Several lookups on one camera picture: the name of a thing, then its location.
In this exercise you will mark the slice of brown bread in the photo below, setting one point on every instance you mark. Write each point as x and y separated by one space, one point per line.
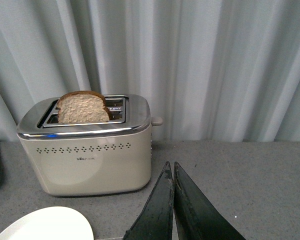
84 106

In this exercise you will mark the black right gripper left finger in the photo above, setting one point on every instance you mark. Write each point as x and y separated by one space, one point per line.
155 222

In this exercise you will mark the cream two-slot toaster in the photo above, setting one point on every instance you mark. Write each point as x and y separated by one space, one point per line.
83 159

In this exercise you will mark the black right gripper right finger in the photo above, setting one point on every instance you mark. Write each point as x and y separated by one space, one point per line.
196 217

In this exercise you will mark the white round plate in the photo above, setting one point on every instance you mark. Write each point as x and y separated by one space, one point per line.
50 223

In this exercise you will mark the white curtain backdrop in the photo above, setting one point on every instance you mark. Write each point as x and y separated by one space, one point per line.
226 70

